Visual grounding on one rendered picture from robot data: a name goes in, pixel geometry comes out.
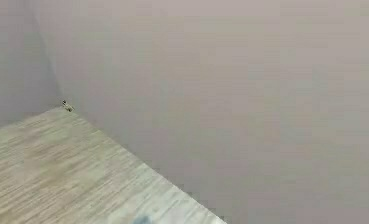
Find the small dark floor object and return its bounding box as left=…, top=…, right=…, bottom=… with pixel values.
left=61, top=99, right=75, bottom=113

